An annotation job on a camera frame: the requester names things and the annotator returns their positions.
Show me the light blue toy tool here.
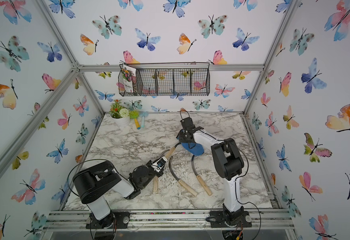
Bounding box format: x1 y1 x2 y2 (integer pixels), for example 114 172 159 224
140 112 149 128

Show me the aluminium front rail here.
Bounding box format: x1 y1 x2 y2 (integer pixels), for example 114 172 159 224
43 209 295 232

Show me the sickle wooden handle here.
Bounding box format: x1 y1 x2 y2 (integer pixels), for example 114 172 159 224
160 143 181 162
168 156 199 197
153 176 159 194
190 154 213 197

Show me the green yellow toy brush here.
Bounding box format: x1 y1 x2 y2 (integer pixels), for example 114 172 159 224
129 110 141 130

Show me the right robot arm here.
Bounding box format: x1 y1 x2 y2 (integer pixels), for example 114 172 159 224
177 117 245 213

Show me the colourful booklet in basket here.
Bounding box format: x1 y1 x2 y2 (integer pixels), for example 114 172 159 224
121 65 136 93

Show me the blue rag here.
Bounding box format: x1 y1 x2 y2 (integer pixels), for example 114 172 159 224
181 143 205 156

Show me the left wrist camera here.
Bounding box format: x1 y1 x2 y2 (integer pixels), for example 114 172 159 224
151 157 168 173

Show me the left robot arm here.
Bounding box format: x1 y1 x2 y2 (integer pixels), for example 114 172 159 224
72 157 168 221

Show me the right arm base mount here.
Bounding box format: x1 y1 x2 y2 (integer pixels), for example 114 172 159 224
206 206 252 228

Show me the black wire basket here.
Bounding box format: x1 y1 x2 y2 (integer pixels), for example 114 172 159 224
117 62 211 97

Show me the potted artificial plant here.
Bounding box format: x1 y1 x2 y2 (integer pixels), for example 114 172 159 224
110 100 130 128

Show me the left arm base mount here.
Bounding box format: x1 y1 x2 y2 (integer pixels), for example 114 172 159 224
86 212 130 230

